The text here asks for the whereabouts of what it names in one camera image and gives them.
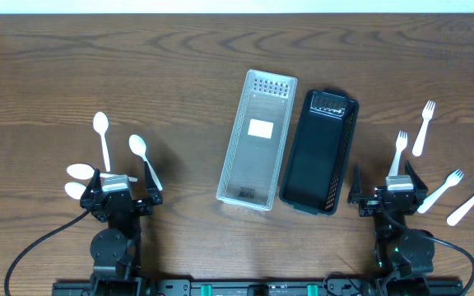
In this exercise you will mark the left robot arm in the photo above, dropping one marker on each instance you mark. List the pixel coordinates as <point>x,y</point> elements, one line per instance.
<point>116,251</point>

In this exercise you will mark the clear plastic basket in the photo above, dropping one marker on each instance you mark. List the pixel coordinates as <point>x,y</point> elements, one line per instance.
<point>254,156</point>

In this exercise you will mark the black plastic basket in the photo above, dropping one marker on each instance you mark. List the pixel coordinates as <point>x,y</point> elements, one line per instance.
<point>318,158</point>

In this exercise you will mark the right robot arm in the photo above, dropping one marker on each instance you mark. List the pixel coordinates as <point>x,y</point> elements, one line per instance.
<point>403,255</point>

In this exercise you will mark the white plastic fork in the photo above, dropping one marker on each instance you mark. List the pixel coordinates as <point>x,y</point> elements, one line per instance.
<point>452,180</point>
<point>400,145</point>
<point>427,115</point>

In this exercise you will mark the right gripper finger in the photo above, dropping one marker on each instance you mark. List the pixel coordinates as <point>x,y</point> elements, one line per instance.
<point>356,185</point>
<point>416,180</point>

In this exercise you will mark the white plastic spoon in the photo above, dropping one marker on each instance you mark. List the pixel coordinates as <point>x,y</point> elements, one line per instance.
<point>75,190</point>
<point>101,125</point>
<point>138,147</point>
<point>455,217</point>
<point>86,171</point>

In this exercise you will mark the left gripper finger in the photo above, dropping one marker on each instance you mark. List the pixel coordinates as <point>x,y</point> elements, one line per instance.
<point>94,185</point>
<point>150,185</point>

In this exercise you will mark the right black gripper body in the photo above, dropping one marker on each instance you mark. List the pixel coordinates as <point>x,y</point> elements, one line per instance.
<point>394,198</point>

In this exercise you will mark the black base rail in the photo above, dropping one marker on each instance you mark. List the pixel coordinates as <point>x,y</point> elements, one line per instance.
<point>330,286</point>

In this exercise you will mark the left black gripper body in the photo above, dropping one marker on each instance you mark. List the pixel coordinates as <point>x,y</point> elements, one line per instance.
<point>118,201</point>

